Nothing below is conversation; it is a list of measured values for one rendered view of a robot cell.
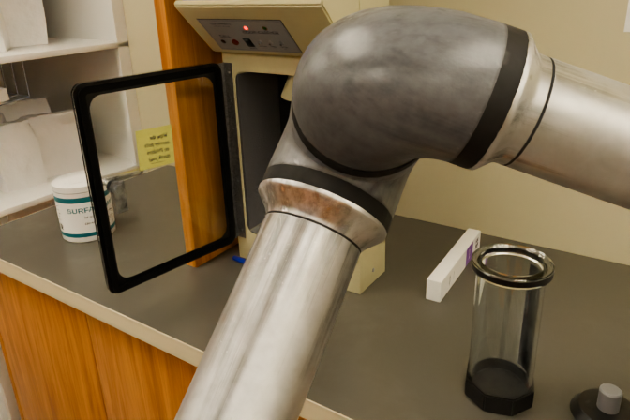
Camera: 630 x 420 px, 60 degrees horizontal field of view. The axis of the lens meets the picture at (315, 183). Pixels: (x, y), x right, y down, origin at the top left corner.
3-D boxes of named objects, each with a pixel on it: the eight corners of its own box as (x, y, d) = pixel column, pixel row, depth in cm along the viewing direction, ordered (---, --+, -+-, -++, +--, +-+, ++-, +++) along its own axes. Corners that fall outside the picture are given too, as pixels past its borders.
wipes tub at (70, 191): (96, 217, 151) (85, 166, 145) (126, 228, 144) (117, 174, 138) (52, 235, 140) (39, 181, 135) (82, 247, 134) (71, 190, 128)
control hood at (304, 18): (220, 50, 110) (216, -3, 107) (361, 57, 93) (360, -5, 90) (178, 57, 102) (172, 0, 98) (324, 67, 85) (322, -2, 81)
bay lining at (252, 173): (308, 194, 142) (303, 55, 129) (399, 214, 128) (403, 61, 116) (247, 230, 123) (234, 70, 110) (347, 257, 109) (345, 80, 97)
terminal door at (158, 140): (236, 241, 123) (220, 61, 109) (110, 297, 102) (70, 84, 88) (234, 240, 124) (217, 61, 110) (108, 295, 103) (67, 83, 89)
